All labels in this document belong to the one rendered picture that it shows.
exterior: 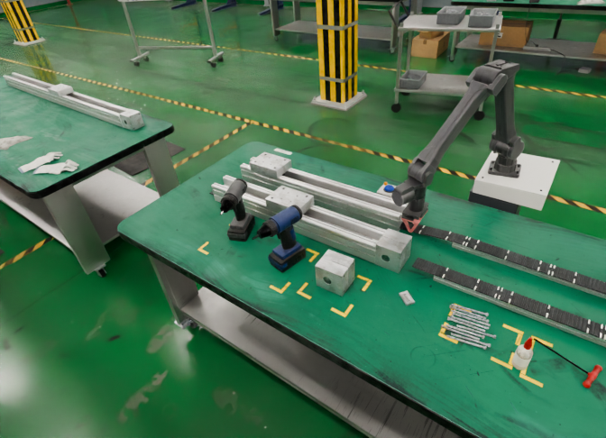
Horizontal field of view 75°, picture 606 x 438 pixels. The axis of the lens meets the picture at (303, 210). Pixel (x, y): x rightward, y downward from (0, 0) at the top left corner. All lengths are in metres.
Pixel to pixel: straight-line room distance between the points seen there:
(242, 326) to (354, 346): 0.90
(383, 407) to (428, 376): 0.60
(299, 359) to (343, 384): 0.22
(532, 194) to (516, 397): 0.86
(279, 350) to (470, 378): 0.95
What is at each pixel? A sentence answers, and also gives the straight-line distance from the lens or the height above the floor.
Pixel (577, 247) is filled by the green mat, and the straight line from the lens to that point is 1.69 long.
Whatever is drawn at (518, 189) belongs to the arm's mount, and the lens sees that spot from 1.79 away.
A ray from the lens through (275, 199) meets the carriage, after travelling 1.54.
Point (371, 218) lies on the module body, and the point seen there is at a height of 0.81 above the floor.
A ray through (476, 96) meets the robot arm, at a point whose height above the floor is 1.27.
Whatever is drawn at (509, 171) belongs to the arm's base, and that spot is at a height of 0.88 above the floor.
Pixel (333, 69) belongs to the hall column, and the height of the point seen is 0.41.
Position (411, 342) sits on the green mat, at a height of 0.78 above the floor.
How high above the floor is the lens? 1.79
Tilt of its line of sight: 37 degrees down
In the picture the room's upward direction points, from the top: 5 degrees counter-clockwise
